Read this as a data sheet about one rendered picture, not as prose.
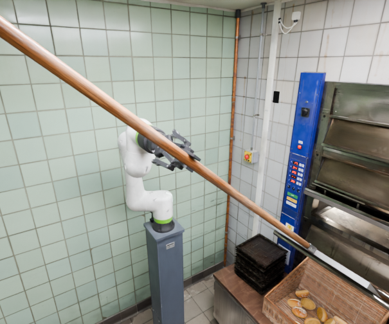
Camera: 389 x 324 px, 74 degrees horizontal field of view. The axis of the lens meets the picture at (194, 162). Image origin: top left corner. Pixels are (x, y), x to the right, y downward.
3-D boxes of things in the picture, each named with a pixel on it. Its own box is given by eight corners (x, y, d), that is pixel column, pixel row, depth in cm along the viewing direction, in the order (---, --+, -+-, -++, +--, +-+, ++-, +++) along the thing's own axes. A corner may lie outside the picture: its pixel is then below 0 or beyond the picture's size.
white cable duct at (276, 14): (249, 266, 259) (276, 1, 177) (253, 269, 255) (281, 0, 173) (248, 267, 258) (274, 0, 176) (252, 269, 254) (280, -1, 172)
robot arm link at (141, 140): (130, 140, 90) (144, 119, 90) (154, 156, 97) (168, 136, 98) (136, 144, 85) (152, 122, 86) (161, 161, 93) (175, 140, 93)
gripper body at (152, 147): (170, 137, 92) (184, 144, 84) (157, 157, 91) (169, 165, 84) (155, 125, 87) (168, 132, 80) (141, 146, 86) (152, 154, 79)
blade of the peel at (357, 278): (366, 288, 114) (370, 283, 114) (270, 226, 157) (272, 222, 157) (382, 299, 137) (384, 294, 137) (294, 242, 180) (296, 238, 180)
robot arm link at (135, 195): (130, 202, 174) (119, 127, 149) (154, 203, 173) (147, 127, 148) (125, 215, 162) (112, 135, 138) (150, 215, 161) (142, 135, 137)
